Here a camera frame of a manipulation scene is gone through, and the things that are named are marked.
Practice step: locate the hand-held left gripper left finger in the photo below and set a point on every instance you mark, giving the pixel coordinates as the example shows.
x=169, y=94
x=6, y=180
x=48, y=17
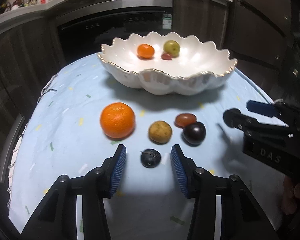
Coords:
x=118, y=171

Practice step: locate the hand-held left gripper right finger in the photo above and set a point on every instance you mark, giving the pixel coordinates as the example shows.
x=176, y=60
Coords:
x=180, y=172

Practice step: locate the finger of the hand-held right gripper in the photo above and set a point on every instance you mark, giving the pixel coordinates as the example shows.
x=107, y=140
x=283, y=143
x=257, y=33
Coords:
x=262, y=108
x=232, y=117

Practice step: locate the blueberry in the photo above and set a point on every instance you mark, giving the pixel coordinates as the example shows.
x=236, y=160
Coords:
x=150, y=158

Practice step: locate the dark purple plum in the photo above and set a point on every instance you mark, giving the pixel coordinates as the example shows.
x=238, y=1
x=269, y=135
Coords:
x=194, y=133

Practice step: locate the tan longan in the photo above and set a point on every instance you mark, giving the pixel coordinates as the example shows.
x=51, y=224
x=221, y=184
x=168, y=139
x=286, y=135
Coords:
x=160, y=131

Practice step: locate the red-brown jujube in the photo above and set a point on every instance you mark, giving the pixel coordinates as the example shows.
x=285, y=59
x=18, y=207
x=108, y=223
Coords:
x=185, y=119
x=166, y=56

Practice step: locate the orange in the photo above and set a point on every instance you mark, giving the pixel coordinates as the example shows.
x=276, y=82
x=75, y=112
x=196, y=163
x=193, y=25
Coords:
x=117, y=120
x=145, y=51

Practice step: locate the small green apple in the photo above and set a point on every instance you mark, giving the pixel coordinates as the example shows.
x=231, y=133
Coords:
x=171, y=47

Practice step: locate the white scalloped ceramic bowl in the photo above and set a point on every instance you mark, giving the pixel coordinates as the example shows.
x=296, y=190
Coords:
x=130, y=60

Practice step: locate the dark brown refrigerator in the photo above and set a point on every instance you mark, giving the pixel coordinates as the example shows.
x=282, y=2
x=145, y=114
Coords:
x=260, y=30

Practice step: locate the light blue patterned tablecloth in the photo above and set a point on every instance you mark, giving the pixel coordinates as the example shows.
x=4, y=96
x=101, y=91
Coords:
x=72, y=100

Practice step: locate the white plaid cloth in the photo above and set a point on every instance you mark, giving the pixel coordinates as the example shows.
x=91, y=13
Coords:
x=14, y=155

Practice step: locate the dark wood kitchen counter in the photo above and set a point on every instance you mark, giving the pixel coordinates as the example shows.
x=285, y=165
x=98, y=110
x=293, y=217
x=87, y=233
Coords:
x=200, y=17

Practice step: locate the black built-in oven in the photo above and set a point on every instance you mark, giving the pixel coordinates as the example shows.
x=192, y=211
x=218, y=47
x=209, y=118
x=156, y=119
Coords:
x=90, y=35

